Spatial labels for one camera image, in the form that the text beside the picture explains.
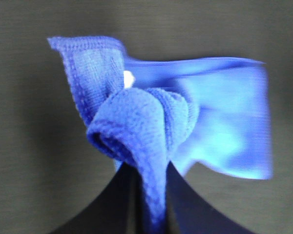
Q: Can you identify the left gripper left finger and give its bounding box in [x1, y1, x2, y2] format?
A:
[48, 162, 147, 234]

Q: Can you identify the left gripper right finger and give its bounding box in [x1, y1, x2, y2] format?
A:
[166, 163, 252, 234]

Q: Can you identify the blue microfiber towel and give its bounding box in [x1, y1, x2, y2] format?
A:
[48, 36, 272, 234]

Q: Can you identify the black table cover cloth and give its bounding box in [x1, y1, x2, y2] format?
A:
[0, 0, 293, 234]

